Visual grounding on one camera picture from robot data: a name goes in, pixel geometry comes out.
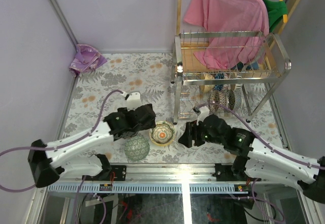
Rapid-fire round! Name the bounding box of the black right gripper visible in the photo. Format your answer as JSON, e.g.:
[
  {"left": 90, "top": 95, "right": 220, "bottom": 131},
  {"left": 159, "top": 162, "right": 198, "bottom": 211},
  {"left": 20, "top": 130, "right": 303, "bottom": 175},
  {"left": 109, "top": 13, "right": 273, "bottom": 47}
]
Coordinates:
[{"left": 177, "top": 118, "right": 224, "bottom": 149}]

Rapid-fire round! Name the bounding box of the green circle patterned bowl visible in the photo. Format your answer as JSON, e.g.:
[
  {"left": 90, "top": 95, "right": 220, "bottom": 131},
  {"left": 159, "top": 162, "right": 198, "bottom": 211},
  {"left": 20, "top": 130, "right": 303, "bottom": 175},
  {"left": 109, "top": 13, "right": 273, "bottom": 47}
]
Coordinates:
[{"left": 124, "top": 135, "right": 150, "bottom": 162}]

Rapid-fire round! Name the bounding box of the tan yellow bowl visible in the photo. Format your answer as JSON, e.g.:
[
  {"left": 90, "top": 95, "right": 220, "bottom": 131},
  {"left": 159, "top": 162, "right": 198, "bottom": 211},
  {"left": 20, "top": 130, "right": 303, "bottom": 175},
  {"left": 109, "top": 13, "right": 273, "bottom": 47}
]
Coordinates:
[{"left": 199, "top": 73, "right": 216, "bottom": 94}]

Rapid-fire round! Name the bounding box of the black white patterned bowl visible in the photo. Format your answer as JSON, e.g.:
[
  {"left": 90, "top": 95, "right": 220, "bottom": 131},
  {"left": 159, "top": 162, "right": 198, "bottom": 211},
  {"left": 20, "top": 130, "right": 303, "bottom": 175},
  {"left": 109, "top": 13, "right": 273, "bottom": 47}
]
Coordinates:
[{"left": 226, "top": 90, "right": 242, "bottom": 111}]

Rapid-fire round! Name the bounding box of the striped white bowl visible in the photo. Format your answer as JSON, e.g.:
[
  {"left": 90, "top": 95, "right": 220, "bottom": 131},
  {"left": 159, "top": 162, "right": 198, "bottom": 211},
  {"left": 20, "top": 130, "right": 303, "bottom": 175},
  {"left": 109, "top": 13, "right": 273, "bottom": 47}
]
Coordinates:
[{"left": 233, "top": 73, "right": 243, "bottom": 91}]

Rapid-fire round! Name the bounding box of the steel two-tier dish rack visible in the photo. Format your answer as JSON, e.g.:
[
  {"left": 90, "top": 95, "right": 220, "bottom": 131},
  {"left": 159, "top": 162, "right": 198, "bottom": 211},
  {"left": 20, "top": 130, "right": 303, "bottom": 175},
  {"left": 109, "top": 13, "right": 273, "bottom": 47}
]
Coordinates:
[{"left": 171, "top": 31, "right": 291, "bottom": 124}]

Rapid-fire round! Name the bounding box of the brown lattice patterned bowl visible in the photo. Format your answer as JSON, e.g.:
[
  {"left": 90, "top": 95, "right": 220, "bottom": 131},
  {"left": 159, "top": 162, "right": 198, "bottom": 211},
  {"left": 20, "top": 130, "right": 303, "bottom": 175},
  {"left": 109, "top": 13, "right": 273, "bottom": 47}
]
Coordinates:
[{"left": 208, "top": 90, "right": 227, "bottom": 114}]

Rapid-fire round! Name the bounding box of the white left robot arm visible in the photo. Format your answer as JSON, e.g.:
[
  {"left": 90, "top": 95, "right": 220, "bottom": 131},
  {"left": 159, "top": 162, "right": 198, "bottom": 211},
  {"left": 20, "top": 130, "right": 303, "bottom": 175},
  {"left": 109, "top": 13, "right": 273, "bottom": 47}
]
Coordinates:
[{"left": 27, "top": 104, "right": 156, "bottom": 188}]

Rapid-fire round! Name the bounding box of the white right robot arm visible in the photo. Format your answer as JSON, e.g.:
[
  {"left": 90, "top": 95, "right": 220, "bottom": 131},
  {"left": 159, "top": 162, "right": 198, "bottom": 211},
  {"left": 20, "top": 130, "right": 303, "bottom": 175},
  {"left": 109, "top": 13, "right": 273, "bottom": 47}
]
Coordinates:
[{"left": 178, "top": 115, "right": 324, "bottom": 204}]

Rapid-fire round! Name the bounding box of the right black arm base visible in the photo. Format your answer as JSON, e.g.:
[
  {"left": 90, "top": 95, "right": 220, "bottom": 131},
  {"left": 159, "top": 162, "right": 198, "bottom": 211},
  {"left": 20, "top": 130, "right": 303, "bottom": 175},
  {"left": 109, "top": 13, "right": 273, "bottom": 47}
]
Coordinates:
[{"left": 213, "top": 164, "right": 249, "bottom": 182}]

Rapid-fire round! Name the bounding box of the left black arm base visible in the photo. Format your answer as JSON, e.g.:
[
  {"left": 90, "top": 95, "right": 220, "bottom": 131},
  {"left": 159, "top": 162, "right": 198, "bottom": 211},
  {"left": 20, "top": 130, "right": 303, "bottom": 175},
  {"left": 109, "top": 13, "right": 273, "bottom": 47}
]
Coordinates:
[{"left": 85, "top": 165, "right": 127, "bottom": 181}]

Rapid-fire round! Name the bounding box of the yellow rimmed floral bowl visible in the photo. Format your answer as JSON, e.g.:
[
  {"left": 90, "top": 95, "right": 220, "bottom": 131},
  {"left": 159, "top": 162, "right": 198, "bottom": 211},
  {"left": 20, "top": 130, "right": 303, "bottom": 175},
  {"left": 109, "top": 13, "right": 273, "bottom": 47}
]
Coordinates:
[{"left": 148, "top": 120, "right": 176, "bottom": 147}]

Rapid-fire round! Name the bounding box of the scalloped green orange bowl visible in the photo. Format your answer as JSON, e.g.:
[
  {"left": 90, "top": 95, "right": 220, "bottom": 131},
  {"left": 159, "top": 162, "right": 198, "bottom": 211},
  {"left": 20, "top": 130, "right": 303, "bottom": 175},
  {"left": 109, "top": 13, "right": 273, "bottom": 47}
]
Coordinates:
[{"left": 151, "top": 122, "right": 175, "bottom": 144}]

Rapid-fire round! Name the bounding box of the purple crumpled cloth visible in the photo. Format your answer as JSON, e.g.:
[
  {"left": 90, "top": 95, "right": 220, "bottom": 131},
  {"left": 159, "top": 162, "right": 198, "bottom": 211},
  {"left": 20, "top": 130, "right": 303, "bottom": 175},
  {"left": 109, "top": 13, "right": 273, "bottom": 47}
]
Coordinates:
[{"left": 69, "top": 44, "right": 108, "bottom": 77}]

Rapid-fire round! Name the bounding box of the wooden clothes stand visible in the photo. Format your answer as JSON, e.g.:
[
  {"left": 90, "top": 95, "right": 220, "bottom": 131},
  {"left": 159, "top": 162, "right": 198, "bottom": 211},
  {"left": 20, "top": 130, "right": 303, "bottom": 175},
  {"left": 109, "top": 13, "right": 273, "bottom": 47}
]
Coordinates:
[{"left": 176, "top": 0, "right": 301, "bottom": 72}]

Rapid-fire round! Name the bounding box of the pink t-shirt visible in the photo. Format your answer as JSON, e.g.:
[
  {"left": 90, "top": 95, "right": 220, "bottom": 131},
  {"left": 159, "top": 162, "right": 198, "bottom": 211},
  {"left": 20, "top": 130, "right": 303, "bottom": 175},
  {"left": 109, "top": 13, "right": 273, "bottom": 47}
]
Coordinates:
[{"left": 183, "top": 0, "right": 269, "bottom": 70}]

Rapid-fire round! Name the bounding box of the green t-shirt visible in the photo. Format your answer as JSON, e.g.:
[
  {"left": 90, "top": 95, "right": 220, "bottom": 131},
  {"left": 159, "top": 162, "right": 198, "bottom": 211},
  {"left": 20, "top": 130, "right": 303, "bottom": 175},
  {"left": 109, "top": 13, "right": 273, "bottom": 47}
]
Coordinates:
[{"left": 262, "top": 0, "right": 288, "bottom": 32}]

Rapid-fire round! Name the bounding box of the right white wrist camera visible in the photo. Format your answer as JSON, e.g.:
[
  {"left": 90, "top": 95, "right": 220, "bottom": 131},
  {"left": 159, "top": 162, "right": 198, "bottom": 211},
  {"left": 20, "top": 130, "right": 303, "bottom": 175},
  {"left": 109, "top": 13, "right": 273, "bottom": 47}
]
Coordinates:
[{"left": 193, "top": 106, "right": 210, "bottom": 125}]

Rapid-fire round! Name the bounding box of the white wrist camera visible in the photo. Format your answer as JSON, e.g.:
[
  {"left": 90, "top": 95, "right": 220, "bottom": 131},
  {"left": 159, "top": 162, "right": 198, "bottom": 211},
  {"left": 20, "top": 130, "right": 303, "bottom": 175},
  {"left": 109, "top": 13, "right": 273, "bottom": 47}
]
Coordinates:
[
  {"left": 122, "top": 91, "right": 142, "bottom": 111},
  {"left": 193, "top": 106, "right": 210, "bottom": 125}
]

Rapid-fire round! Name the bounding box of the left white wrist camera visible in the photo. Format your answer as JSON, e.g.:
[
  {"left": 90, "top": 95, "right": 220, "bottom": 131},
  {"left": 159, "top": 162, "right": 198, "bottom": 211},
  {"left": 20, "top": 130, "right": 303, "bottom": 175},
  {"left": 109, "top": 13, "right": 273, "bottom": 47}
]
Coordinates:
[{"left": 122, "top": 91, "right": 142, "bottom": 111}]

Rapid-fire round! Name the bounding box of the aluminium rail frame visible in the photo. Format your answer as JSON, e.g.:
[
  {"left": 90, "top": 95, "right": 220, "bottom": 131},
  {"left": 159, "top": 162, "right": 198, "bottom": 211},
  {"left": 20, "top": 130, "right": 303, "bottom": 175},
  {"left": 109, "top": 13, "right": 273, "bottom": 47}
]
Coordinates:
[{"left": 25, "top": 76, "right": 325, "bottom": 224}]

